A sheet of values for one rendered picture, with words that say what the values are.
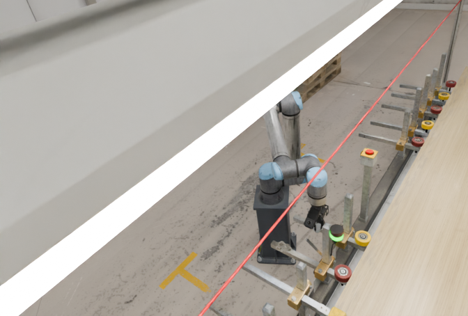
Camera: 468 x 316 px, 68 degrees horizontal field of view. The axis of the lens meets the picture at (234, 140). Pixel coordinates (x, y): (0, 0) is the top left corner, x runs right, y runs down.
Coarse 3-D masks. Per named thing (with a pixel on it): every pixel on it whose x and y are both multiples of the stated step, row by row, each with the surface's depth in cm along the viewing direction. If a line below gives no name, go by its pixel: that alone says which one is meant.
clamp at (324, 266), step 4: (332, 256) 179; (332, 260) 177; (320, 264) 176; (324, 264) 175; (328, 264) 175; (332, 264) 178; (316, 268) 174; (320, 268) 174; (324, 268) 174; (328, 268) 174; (316, 272) 173; (324, 272) 172; (316, 276) 175; (320, 276) 172; (324, 276) 172; (320, 280) 174; (324, 280) 173
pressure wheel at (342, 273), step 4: (340, 264) 170; (344, 264) 170; (336, 268) 169; (340, 268) 169; (344, 268) 168; (348, 268) 168; (336, 272) 167; (340, 272) 167; (344, 272) 166; (348, 272) 166; (336, 276) 166; (340, 276) 165; (344, 276) 165; (348, 276) 164; (340, 280) 165; (344, 280) 164; (348, 280) 165
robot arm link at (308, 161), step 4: (304, 156) 171; (308, 156) 170; (312, 156) 170; (300, 160) 168; (304, 160) 168; (308, 160) 167; (312, 160) 167; (316, 160) 168; (300, 164) 167; (304, 164) 166; (308, 164) 166; (312, 164) 164; (316, 164) 164; (300, 168) 166; (304, 168) 166; (308, 168) 164; (300, 172) 166; (304, 172) 165; (300, 176) 168; (304, 176) 169
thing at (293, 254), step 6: (282, 252) 189; (288, 252) 186; (294, 252) 185; (294, 258) 185; (300, 258) 182; (306, 258) 181; (306, 264) 181; (312, 264) 178; (330, 270) 173; (330, 276) 173
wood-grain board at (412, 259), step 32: (448, 128) 250; (416, 160) 226; (448, 160) 222; (416, 192) 203; (448, 192) 200; (384, 224) 187; (416, 224) 184; (448, 224) 181; (384, 256) 171; (416, 256) 169; (448, 256) 166; (352, 288) 160; (384, 288) 158; (416, 288) 155; (448, 288) 153
